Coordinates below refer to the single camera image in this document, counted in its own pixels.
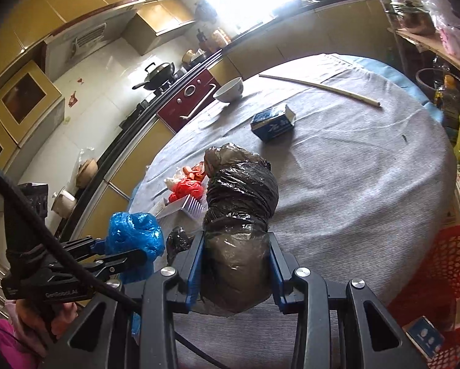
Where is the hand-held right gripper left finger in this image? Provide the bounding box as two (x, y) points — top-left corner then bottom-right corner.
(38, 231), (207, 369)

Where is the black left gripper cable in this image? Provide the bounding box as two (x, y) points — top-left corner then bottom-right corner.
(0, 159), (225, 369)

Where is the blue plastic bag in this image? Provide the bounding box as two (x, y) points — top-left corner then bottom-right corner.
(106, 211), (165, 335)

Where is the white ceramic bowl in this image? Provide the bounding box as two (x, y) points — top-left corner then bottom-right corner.
(212, 77), (245, 104)

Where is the blue small box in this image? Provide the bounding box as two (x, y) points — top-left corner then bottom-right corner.
(404, 315), (446, 360)

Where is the yellow glass-door wall cabinet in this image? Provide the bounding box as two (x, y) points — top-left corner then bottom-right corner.
(0, 59), (63, 147)

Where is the metal shelf rack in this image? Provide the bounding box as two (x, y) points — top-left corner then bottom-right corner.
(362, 0), (460, 224)

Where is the white ribbed packaging box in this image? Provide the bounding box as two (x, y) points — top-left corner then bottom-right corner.
(149, 194), (206, 224)

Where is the large black plastic bag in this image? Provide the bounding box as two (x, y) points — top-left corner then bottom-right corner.
(199, 143), (280, 316)

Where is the red plastic bag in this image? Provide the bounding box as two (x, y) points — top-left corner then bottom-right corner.
(168, 179), (206, 204)

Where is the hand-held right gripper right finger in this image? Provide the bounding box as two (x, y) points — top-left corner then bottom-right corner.
(267, 231), (426, 369)

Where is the blue and white carton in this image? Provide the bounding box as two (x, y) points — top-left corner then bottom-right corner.
(250, 104), (297, 143)

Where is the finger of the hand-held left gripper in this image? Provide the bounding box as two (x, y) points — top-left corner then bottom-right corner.
(80, 249), (148, 279)
(62, 236), (112, 256)

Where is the person's left hand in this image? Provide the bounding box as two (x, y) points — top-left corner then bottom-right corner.
(13, 299), (79, 358)

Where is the glass jar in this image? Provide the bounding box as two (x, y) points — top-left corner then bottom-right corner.
(385, 0), (436, 35)

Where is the white crumpled plastic bag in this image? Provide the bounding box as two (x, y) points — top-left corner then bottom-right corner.
(164, 167), (187, 191)

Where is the orange food packet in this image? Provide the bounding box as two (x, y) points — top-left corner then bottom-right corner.
(211, 28), (230, 49)

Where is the glass pot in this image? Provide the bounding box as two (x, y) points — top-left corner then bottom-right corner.
(415, 67), (460, 101)

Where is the black wok with lid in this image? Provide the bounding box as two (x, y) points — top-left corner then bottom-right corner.
(132, 61), (176, 91)

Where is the small black plastic bag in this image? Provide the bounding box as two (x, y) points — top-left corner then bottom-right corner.
(165, 227), (194, 264)

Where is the long bamboo stick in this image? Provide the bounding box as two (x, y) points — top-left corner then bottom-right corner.
(258, 74), (381, 108)

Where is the red plastic basket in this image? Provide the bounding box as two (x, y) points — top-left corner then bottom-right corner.
(385, 225), (460, 362)

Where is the pink plastic bag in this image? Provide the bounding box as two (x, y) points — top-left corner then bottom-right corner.
(426, 0), (460, 62)

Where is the dark red oven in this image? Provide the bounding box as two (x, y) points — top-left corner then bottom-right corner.
(157, 69), (219, 135)

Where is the grey tablecloth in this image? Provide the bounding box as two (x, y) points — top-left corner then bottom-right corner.
(132, 54), (457, 369)

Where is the white range hood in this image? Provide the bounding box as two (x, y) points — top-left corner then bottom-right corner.
(43, 0), (146, 81)

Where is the orange snack wrapper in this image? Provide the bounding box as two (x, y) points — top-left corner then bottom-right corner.
(189, 161), (208, 182)

